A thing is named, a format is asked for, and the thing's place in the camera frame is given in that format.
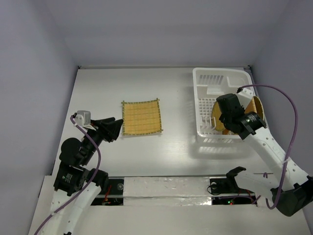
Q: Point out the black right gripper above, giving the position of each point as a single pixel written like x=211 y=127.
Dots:
x=228 y=121

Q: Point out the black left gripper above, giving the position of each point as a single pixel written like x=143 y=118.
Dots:
x=113 y=129

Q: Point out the square green-rimmed bamboo plate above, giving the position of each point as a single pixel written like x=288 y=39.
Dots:
x=141 y=118

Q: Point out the curved green-rimmed bamboo plate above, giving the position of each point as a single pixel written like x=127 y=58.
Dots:
x=215 y=117

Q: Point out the orange woven bamboo plate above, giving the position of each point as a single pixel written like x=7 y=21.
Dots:
x=256 y=106

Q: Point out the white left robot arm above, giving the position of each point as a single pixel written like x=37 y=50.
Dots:
x=79 y=178

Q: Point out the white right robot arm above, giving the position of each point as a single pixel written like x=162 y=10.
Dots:
x=292 y=188

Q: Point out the white plastic dish rack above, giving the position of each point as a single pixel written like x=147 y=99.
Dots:
x=210 y=83

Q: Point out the white foam base strip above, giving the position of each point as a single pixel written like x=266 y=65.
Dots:
x=166 y=191

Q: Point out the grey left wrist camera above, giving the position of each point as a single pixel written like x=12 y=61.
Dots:
x=83 y=118

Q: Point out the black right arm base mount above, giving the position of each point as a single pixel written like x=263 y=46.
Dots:
x=225 y=191

